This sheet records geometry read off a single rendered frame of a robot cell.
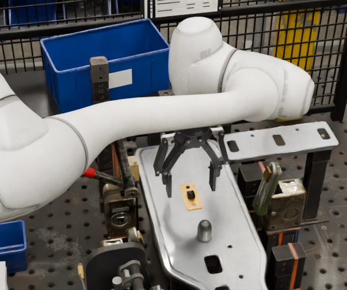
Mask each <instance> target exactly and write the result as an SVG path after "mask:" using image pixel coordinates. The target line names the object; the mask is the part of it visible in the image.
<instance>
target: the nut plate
mask: <svg viewBox="0 0 347 290"><path fill-rule="evenodd" d="M186 186H189V187H190V188H189V189H187V188H186ZM180 191H181V194H182V198H183V200H184V203H185V207H186V210H188V211H191V210H196V209H202V208H203V205H202V203H201V200H200V196H199V194H198V191H197V188H196V185H195V184H194V183H190V184H182V185H180ZM190 191H192V193H193V194H189V192H190ZM193 204H194V205H196V206H195V207H193V206H192V205H193Z"/></svg>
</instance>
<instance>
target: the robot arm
mask: <svg viewBox="0 0 347 290"><path fill-rule="evenodd" d="M168 65H169V79H170V82H171V86H172V90H171V94H172V96H163V97H142V98H127V99H122V100H114V101H108V102H103V103H100V104H95V105H92V106H88V107H85V108H82V109H78V110H75V111H72V112H68V113H64V114H60V115H54V116H50V117H46V118H44V119H42V118H41V117H40V116H38V115H37V114H35V112H33V111H32V110H31V109H29V108H28V107H27V106H26V105H25V104H24V103H23V102H22V101H21V100H20V99H19V98H18V97H17V96H16V94H15V93H14V92H13V91H12V89H11V88H10V87H9V85H8V84H7V82H6V80H5V79H4V77H3V76H2V75H1V73H0V222H5V221H8V220H13V219H16V218H20V217H22V216H25V215H27V214H29V213H32V212H34V211H36V210H38V209H40V208H41V207H43V206H45V205H47V204H48V203H50V202H51V201H53V200H55V199H56V198H58V197H59V196H60V195H62V194H63V193H64V192H65V191H66V190H67V189H68V188H69V187H70V186H71V185H72V184H73V183H74V182H75V181H76V180H77V179H78V178H79V177H80V176H81V175H83V174H84V172H85V171H86V170H87V169H88V167H89V166H90V165H91V163H92V162H93V161H94V160H95V159H96V158H97V156H98V155H99V154H100V153H101V151H102V150H103V149H104V148H105V147H106V146H107V145H109V144H110V143H112V142H114V141H116V140H119V139H122V138H126V137H129V136H135V135H142V134H148V133H157V132H163V133H161V134H160V138H161V142H160V145H159V148H158V152H157V155H156V157H155V161H154V164H153V168H154V171H155V174H162V183H163V184H164V185H166V192H167V196H168V198H171V186H172V174H171V169H172V168H173V166H174V165H175V163H176V161H177V160H178V158H179V157H180V155H181V154H183V153H184V151H185V150H188V149H191V148H200V147H201V146H202V148H203V149H204V151H205V152H206V153H207V154H208V156H209V157H210V159H211V161H210V169H209V185H210V187H211V190H212V192H214V191H215V189H216V178H217V177H219V176H220V170H221V169H222V165H223V164H225V165H227V164H229V163H230V161H229V158H228V155H227V150H226V147H225V143H224V134H225V133H224V130H223V128H222V126H221V125H222V124H228V123H233V122H237V121H240V120H246V121H251V122H258V121H262V120H274V119H281V120H291V119H297V118H300V117H302V115H304V114H306V113H307V112H308V110H309V107H310V103H311V100H312V95H313V92H314V86H315V85H314V82H313V81H312V79H311V76H310V75H309V74H308V73H307V72H305V71H304V70H303V69H301V68H300V67H298V66H296V65H294V64H292V63H290V62H287V61H284V60H282V59H278V58H275V57H272V56H269V55H264V54H259V53H256V52H248V51H243V50H239V49H236V48H234V47H232V46H230V45H228V44H227V43H226V42H224V41H222V34H221V33H220V31H219V29H218V27H217V26H216V24H215V23H214V22H213V21H212V20H211V19H209V18H206V17H191V18H187V19H185V20H183V21H182V22H181V23H180V24H179V25H178V26H177V27H176V28H175V30H174V32H173V34H172V37H171V42H170V49H169V64H168ZM213 125H218V126H217V127H216V128H211V126H213ZM166 131H173V133H171V134H168V135H166V134H165V133H164V132H166ZM212 134H213V135H214V137H215V138H217V141H218V145H219V149H220V153H221V157H219V158H218V156H217V155H216V154H215V152H214V150H213V149H212V148H211V146H210V145H209V143H208V142H207V140H208V139H209V138H210V137H211V135H212ZM173 139H174V140H175V141H176V142H175V144H174V147H173V148H172V150H171V152H170V153H169V155H168V156H167V158H166V159H165V157H166V154H167V151H168V147H169V145H170V143H171V141H172V140H173Z"/></svg>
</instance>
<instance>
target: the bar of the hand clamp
mask: <svg viewBox="0 0 347 290"><path fill-rule="evenodd" d="M126 139H131V141H133V142H135V140H136V136H129V137H126V138H122V139H119V140H116V141H114V142H112V143H110V145H114V148H115V152H116V156H117V160H118V163H119V167H120V171H121V175H122V178H123V183H124V186H125V189H127V188H131V187H134V188H135V184H134V180H133V177H132V173H131V168H130V165H129V161H128V157H127V152H126V149H125V145H124V142H126V141H127V140H126Z"/></svg>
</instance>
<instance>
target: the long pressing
mask: <svg viewBox="0 0 347 290"><path fill-rule="evenodd" d="M207 142H208V143H209V145H210V146H211V148H212V149H213V150H214V152H215V154H216V155H217V156H218V158H219V157H221V153H220V149H219V145H218V143H217V142H216V141H214V140H211V139H208V140H207ZM158 148H159V145H156V146H148V147H142V148H137V149H136V150H135V151H134V154H133V156H135V155H136V157H137V160H138V164H139V184H140V188H141V191H142V195H143V199H144V203H145V206H146V210H147V214H148V218H149V221H150V225H151V229H152V233H153V236H154V240H155V244H156V247H157V251H158V255H159V259H160V262H161V266H162V270H163V272H164V274H165V276H166V277H167V278H169V279H170V280H172V281H174V282H176V283H178V284H180V285H182V286H184V287H186V288H188V289H190V290H215V289H216V288H219V287H227V288H228V289H229V290H268V287H267V285H266V271H267V265H268V256H267V254H266V251H265V249H264V247H263V244H262V242H261V240H260V237H259V234H258V232H257V230H256V227H255V225H254V223H253V220H252V218H251V216H250V213H249V210H248V208H247V206H246V203H245V201H244V199H243V196H242V194H241V191H240V189H239V187H238V184H237V182H236V180H235V177H234V175H233V173H232V170H231V167H230V165H229V164H227V165H225V164H223V165H222V169H221V170H220V176H219V177H217V178H216V189H215V191H214V192H212V190H211V187H210V185H209V168H208V167H210V161H211V159H210V157H209V156H208V154H207V153H206V152H205V151H204V149H203V148H202V146H201V147H200V148H191V149H188V150H185V151H184V153H183V154H181V155H180V157H179V158H178V160H177V161H176V163H175V165H174V166H173V168H172V169H171V174H172V186H171V198H168V196H167V192H166V185H164V184H163V183H162V174H159V176H156V175H155V171H154V168H153V164H154V161H155V157H156V155H157V152H158ZM190 183H194V184H195V185H196V188H197V191H198V194H199V196H200V200H201V203H202V205H203V208H202V209H196V210H191V211H188V210H186V207H185V203H184V200H183V198H182V194H181V191H180V185H182V184H190ZM203 219H206V220H208V221H210V223H211V225H212V239H211V240H210V241H209V242H200V241H199V240H198V239H197V226H198V224H199V222H200V221H201V220H203ZM228 245H231V246H232V248H228ZM212 255H215V256H217V257H218V259H219V262H220V265H221V267H222V272H221V273H215V274H210V273H209V272H208V269H207V266H206V264H205V261H204V258H205V257H208V256H212ZM240 275H242V276H243V278H239V276H240Z"/></svg>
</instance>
